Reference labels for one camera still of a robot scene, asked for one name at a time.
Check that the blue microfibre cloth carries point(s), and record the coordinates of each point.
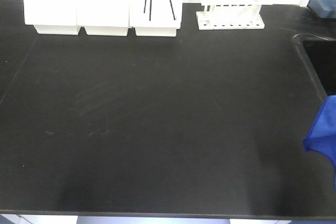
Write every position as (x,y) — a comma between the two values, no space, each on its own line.
(321,136)

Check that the right white plastic bin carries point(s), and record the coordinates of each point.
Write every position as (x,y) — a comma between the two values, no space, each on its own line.
(161,24)

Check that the white plastic bin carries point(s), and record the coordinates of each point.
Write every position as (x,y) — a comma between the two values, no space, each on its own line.
(103,17)
(161,24)
(52,17)

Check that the white test tube rack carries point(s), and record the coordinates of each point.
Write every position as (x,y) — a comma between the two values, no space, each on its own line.
(230,15)

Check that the middle white plastic bin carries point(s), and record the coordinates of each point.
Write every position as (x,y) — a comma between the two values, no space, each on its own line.
(103,17)

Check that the left white plastic bin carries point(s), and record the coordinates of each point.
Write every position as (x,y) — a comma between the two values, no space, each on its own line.
(52,17)

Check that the black bench sink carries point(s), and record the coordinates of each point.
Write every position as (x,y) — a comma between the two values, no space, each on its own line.
(317,53)

